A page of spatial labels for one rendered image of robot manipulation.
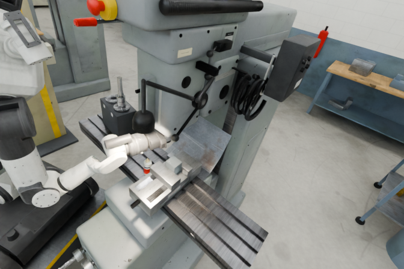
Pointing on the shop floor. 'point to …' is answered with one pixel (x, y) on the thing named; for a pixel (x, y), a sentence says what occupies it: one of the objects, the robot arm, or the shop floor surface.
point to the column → (241, 131)
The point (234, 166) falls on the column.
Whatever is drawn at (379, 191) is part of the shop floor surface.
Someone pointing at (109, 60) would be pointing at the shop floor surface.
